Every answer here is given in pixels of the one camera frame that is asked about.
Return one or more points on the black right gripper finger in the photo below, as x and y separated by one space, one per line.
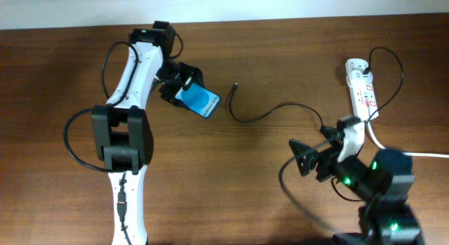
332 135
305 156

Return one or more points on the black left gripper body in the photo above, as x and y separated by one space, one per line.
176 74

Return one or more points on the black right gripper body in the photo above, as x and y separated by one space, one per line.
345 173

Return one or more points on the blue Galaxy smartphone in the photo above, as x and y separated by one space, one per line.
199 100

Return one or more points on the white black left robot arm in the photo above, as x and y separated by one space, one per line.
122 133

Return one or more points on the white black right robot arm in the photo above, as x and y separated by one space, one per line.
383 186

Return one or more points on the white charger adapter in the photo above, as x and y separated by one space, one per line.
356 76

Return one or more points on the white power strip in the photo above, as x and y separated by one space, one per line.
362 96

